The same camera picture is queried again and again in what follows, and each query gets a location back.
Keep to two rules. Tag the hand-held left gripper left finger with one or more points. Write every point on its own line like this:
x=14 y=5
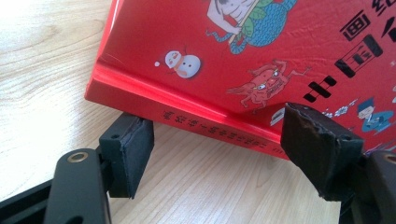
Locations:
x=127 y=155

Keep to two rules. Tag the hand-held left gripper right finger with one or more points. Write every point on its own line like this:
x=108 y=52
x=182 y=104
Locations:
x=320 y=152

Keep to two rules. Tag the red picture book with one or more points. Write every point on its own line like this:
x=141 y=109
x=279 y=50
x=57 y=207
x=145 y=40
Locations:
x=155 y=46

